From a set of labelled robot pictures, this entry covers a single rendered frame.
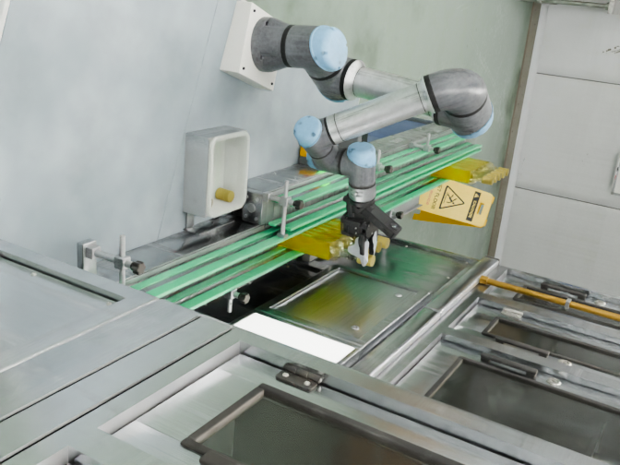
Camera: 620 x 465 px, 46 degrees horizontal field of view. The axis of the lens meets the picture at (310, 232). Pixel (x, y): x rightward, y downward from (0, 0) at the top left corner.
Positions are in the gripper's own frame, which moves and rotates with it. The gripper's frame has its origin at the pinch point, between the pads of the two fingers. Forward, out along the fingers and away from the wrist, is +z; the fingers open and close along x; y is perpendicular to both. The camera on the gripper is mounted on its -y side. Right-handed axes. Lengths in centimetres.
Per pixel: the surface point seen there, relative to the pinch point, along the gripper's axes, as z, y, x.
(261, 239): -7.8, 26.6, 15.1
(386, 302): 13.4, -5.5, 0.2
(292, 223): -6.9, 24.0, 2.6
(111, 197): -35, 44, 51
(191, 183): -27, 41, 25
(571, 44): 116, 74, -576
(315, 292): 11.2, 13.8, 8.4
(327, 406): -47, -43, 95
